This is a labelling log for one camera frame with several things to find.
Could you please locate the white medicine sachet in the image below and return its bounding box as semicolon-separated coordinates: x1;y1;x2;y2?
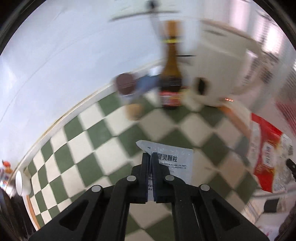
136;140;193;201

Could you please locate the large red food bag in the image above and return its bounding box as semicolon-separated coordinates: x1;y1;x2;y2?
246;113;293;193

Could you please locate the green checkered tablecloth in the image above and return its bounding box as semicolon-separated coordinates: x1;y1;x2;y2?
24;89;262;241

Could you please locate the brown sauce bottle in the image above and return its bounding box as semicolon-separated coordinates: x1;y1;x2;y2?
159;20;183;109

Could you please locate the brown lidded glass jar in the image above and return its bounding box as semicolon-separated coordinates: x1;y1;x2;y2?
114;72;144;121

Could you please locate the white bowl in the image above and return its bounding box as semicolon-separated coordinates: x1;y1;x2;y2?
15;170;32;196

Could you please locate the white rice cooker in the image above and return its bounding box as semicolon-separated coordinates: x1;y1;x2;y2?
188;19;263;106

